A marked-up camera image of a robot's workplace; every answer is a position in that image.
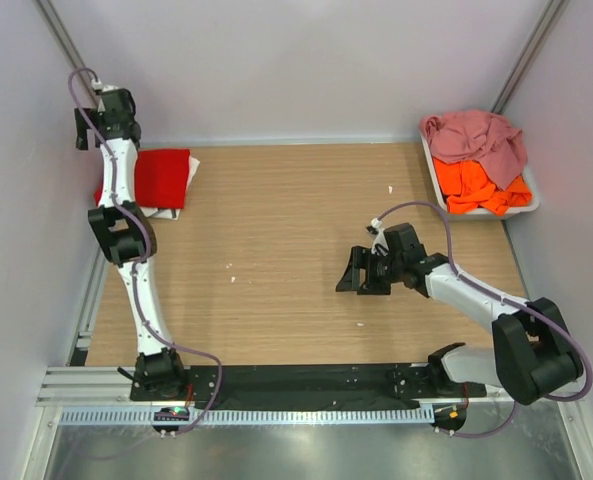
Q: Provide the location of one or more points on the aluminium left frame post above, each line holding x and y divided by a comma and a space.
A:
80, 71

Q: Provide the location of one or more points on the aluminium frame post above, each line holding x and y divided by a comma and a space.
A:
80, 71
543, 28

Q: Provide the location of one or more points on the orange t shirt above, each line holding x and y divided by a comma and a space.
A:
466, 187

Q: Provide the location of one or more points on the slotted grey cable duct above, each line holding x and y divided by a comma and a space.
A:
158, 416

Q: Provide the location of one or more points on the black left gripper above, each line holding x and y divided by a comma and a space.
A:
97, 118

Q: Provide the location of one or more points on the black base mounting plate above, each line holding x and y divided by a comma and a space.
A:
308, 388

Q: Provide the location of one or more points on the pink t shirt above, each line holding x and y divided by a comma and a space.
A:
475, 135

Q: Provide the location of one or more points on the aluminium right frame post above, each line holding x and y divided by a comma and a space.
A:
543, 28

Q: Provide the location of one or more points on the red t shirt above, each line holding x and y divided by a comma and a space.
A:
158, 182

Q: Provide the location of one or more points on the folded white printed t shirt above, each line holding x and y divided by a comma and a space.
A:
186, 175

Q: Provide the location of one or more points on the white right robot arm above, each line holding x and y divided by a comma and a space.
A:
531, 356

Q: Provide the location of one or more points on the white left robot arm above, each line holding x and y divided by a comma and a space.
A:
128, 241

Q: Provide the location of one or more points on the white plastic tray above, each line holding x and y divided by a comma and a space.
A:
479, 213

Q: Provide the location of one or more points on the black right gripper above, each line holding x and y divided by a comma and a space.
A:
362, 257

